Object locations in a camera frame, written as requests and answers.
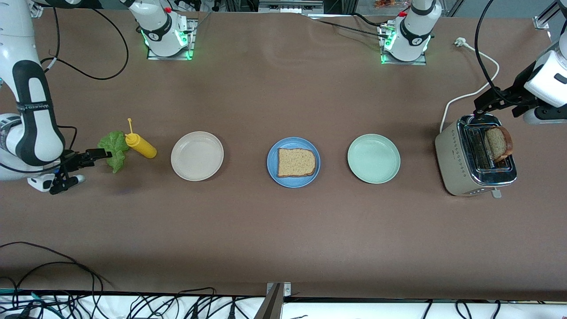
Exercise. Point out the green lettuce leaf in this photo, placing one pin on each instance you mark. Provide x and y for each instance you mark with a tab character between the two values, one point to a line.
117	146

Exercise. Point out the yellow squeeze bottle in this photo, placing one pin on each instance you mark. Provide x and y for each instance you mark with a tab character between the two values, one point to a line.
142	147

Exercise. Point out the brown bread slice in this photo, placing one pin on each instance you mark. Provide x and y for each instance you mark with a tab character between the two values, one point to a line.
296	163
498	142

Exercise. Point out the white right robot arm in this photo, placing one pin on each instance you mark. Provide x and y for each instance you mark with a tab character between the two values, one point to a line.
13	44

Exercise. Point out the white plate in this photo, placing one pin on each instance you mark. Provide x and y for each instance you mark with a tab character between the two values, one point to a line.
197	156

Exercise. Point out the pale green plate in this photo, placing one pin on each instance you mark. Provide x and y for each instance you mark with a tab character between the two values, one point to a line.
374	158

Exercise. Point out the blue plate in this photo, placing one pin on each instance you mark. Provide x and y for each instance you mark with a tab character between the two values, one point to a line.
293	184

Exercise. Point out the beige chrome toaster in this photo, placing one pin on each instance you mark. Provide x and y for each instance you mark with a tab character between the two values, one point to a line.
452	159

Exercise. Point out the orange packet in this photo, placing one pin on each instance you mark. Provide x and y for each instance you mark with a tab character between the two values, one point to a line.
390	3

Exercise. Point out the silver metal box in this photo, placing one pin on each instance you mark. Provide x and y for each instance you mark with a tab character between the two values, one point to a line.
290	5

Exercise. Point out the aluminium frame profile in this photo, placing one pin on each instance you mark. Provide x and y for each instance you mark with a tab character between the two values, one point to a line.
547	15

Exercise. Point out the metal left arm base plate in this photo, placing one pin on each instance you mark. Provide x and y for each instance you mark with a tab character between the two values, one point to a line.
387	60

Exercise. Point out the aluminium bracket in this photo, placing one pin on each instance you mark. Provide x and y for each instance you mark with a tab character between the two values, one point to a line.
272	305

